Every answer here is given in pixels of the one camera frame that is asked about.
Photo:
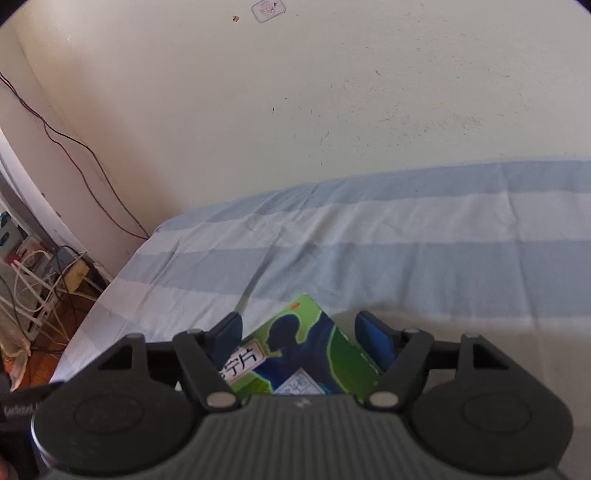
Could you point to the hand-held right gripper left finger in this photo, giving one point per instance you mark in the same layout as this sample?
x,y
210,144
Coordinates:
x,y
228,339

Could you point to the green medicine box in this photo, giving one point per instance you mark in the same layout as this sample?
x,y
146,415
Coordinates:
x,y
300,341

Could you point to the cluttered storage rack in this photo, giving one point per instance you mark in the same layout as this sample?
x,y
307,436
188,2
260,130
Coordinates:
x,y
14,240

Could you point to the small wall sticker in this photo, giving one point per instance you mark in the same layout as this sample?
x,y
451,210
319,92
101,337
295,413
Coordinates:
x,y
268,10

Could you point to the beige power adapter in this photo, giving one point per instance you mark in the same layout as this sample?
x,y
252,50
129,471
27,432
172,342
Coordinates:
x,y
77,274

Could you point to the striped blue bed sheet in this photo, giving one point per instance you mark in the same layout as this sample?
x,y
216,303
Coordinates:
x,y
415,230

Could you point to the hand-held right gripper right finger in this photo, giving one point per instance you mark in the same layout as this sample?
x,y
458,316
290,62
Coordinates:
x,y
376,341

